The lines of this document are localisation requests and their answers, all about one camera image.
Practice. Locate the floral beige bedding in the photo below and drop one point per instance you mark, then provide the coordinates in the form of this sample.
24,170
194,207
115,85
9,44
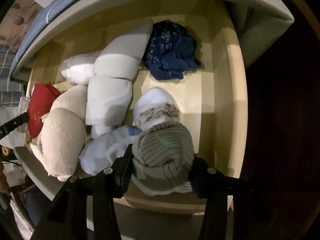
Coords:
17,21

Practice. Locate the light wooden drawer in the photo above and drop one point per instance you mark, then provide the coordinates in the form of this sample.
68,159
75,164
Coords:
212,99

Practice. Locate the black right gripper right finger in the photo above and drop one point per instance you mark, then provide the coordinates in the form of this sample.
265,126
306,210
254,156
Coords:
212,185

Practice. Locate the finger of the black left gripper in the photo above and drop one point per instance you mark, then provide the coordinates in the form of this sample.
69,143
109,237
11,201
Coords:
14,123

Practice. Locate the beige textured rolled garment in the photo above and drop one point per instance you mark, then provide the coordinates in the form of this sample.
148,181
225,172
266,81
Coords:
63,134

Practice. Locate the navy floral underwear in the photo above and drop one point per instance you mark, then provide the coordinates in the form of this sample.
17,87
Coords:
170,51

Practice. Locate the long white rolled garment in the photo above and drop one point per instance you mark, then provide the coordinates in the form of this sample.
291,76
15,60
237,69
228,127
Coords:
110,88

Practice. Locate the small white rolled garment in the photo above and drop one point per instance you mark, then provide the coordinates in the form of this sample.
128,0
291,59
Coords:
78,69

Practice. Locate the light blue underwear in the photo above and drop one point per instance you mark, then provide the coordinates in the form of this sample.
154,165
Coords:
101,152

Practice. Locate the grey ribbed knit garment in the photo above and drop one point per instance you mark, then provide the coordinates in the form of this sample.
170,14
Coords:
163,156

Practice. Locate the blue bed mattress sheet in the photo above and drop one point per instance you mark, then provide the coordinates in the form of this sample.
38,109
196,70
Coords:
261,32

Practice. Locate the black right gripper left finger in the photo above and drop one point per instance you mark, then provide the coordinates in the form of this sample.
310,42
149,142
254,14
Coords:
66,218

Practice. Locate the red underwear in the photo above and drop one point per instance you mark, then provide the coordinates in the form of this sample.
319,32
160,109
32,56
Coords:
40,104

